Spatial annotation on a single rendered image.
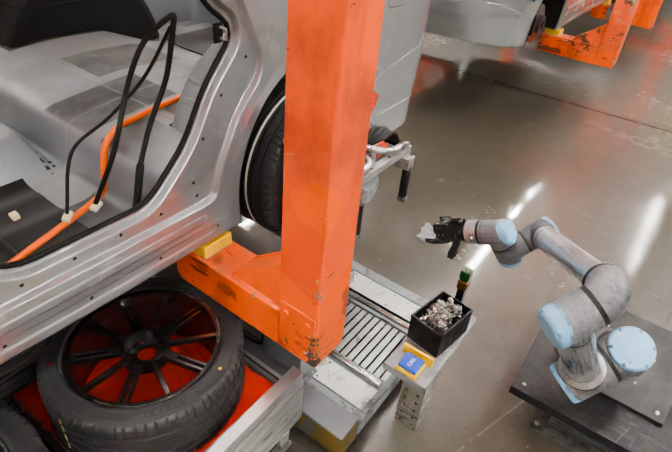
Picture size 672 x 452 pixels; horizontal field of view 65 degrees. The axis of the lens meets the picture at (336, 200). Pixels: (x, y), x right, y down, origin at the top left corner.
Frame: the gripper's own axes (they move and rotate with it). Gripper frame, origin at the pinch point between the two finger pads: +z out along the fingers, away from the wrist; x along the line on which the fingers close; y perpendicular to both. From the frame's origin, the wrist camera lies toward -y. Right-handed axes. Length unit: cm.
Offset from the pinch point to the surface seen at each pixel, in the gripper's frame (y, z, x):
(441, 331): -22.6, -15.2, 28.0
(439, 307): -18.4, -12.1, 19.9
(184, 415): -5, 34, 100
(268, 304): 10, 24, 64
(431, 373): -33, -13, 39
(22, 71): 106, 147, 43
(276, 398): -21, 26, 74
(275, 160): 49, 30, 32
